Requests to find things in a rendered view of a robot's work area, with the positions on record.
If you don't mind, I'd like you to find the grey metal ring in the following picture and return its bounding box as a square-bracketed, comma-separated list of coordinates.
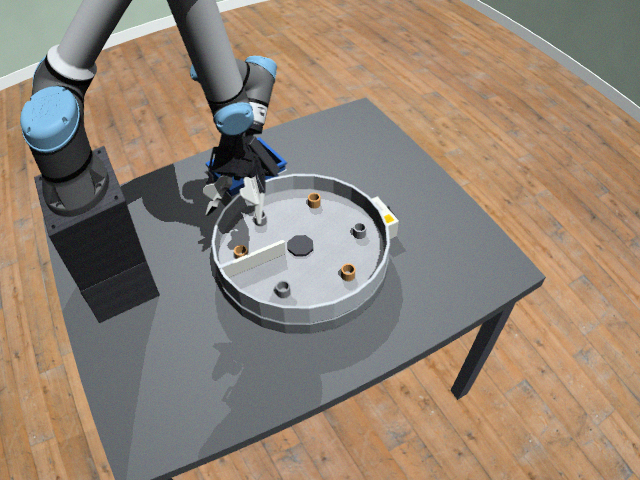
[353, 222, 366, 239]
[276, 280, 291, 298]
[254, 211, 267, 226]

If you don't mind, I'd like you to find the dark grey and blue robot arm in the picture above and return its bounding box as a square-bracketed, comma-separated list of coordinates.
[20, 0, 277, 217]

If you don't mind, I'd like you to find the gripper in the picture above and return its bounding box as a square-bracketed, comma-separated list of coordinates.
[203, 123, 266, 225]

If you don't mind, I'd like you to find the bronze bushing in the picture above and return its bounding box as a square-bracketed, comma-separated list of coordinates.
[341, 264, 355, 281]
[234, 245, 248, 259]
[308, 193, 321, 209]

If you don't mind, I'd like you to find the blue crate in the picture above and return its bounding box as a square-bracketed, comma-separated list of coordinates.
[206, 137, 287, 201]

